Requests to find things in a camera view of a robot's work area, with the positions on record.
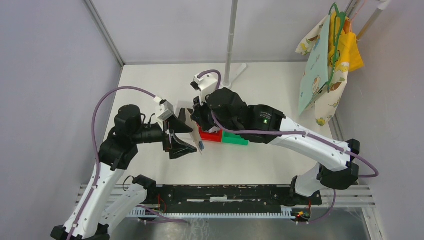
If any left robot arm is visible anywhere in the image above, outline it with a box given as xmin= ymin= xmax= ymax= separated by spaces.
xmin=50 ymin=104 xmax=197 ymax=240

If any white pole stand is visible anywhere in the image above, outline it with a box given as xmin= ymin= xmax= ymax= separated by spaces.
xmin=221 ymin=0 xmax=248 ymax=89

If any white hanger rail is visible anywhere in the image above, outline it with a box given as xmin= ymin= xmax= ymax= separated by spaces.
xmin=356 ymin=0 xmax=392 ymax=42

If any green plastic bin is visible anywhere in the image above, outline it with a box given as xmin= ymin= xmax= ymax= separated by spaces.
xmin=221 ymin=131 xmax=249 ymax=146

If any beige card holder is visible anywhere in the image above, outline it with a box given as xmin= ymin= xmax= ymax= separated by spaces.
xmin=184 ymin=108 xmax=205 ymax=154

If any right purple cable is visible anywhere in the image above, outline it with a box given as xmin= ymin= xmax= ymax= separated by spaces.
xmin=198 ymin=69 xmax=380 ymax=225

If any yellow hanging garment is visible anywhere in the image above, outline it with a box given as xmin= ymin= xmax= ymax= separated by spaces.
xmin=328 ymin=11 xmax=364 ymax=72

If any purple cable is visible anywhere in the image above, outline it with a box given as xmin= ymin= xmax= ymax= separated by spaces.
xmin=66 ymin=86 xmax=188 ymax=240
xmin=198 ymin=69 xmax=380 ymax=225

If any white cable duct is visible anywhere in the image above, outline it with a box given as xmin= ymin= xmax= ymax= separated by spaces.
xmin=125 ymin=206 xmax=294 ymax=220

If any green clothes hanger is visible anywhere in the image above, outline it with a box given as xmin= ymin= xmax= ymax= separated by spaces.
xmin=326 ymin=3 xmax=350 ymax=93

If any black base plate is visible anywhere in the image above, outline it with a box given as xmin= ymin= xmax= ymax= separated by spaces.
xmin=143 ymin=184 xmax=323 ymax=214

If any red plastic bin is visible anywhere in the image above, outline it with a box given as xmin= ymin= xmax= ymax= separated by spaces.
xmin=197 ymin=125 xmax=223 ymax=143

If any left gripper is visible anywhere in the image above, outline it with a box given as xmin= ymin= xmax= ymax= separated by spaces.
xmin=132 ymin=112 xmax=198 ymax=157

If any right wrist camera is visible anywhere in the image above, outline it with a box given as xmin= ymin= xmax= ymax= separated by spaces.
xmin=190 ymin=70 xmax=221 ymax=105

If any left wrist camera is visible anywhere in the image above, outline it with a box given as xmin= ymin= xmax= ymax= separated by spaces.
xmin=153 ymin=96 xmax=174 ymax=130

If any hanging patterned cloth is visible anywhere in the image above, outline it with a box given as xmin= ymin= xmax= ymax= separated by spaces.
xmin=295 ymin=15 xmax=347 ymax=126

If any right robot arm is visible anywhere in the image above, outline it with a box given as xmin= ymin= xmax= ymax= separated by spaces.
xmin=191 ymin=88 xmax=360 ymax=204

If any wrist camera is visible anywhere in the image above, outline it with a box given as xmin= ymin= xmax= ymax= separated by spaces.
xmin=190 ymin=70 xmax=221 ymax=105
xmin=153 ymin=96 xmax=174 ymax=130

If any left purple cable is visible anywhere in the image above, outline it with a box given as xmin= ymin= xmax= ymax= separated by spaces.
xmin=66 ymin=86 xmax=188 ymax=240

